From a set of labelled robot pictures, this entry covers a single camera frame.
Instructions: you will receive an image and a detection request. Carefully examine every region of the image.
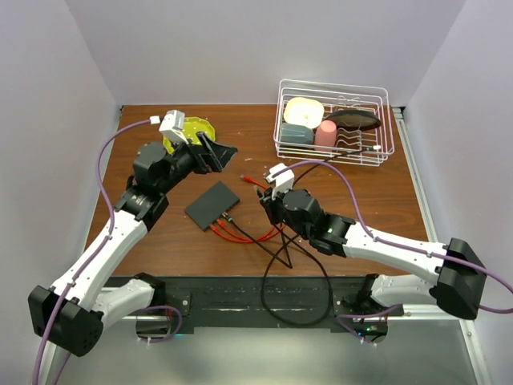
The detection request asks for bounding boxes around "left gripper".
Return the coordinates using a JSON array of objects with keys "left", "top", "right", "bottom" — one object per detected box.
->
[{"left": 158, "top": 132, "right": 236, "bottom": 194}]

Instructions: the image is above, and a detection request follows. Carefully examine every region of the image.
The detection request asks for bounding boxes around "black network switch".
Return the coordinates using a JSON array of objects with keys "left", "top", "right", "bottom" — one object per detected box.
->
[{"left": 184, "top": 181, "right": 240, "bottom": 232}]

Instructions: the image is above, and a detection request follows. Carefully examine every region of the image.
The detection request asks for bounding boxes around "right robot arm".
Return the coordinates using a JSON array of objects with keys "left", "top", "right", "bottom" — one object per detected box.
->
[{"left": 257, "top": 188, "right": 486, "bottom": 320}]

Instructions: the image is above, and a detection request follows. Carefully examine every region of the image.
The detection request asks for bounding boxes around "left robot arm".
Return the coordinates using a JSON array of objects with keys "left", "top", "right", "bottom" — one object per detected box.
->
[{"left": 28, "top": 132, "right": 237, "bottom": 357}]

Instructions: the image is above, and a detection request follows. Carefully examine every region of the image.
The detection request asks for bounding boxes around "yellow-green plate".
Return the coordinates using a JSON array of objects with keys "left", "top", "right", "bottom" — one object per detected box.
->
[{"left": 183, "top": 117, "right": 216, "bottom": 144}]

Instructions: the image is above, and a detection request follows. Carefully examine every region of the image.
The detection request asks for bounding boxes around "grey-green cup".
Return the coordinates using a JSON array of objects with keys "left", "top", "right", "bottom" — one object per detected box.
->
[{"left": 278, "top": 123, "right": 314, "bottom": 148}]

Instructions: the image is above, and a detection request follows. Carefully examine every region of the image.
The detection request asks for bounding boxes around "pink cup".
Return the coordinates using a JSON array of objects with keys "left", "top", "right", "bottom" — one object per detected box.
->
[{"left": 314, "top": 120, "right": 337, "bottom": 151}]

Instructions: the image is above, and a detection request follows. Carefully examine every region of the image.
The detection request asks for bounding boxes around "cream square bowl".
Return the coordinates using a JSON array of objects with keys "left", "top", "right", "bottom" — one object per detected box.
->
[{"left": 283, "top": 97, "right": 325, "bottom": 129}]

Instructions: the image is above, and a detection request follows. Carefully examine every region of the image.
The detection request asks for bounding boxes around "dark brown plate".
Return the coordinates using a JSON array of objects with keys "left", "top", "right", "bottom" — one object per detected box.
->
[{"left": 325, "top": 109, "right": 382, "bottom": 131}]

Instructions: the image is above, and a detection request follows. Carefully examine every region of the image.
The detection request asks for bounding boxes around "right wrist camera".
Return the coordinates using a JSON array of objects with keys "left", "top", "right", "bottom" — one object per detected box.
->
[{"left": 264, "top": 163, "right": 295, "bottom": 201}]

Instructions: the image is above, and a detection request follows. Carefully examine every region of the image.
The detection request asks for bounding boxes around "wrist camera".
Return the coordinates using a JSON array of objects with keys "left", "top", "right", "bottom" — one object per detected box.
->
[
  {"left": 264, "top": 163, "right": 295, "bottom": 201},
  {"left": 159, "top": 110, "right": 188, "bottom": 144}
]

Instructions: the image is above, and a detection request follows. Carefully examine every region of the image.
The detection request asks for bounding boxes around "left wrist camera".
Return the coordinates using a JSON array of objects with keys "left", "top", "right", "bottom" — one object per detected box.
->
[{"left": 159, "top": 110, "right": 188, "bottom": 144}]

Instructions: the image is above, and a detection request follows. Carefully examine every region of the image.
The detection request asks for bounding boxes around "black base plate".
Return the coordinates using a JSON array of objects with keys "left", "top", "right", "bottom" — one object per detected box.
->
[{"left": 103, "top": 275, "right": 404, "bottom": 336}]

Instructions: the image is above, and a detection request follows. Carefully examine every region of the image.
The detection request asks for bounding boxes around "white wire dish rack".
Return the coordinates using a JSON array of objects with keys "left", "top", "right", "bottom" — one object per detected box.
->
[{"left": 273, "top": 79, "right": 395, "bottom": 167}]

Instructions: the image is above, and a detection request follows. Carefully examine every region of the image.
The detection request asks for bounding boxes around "aluminium frame rail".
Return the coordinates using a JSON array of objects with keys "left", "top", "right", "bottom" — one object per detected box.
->
[{"left": 390, "top": 106, "right": 492, "bottom": 385}]

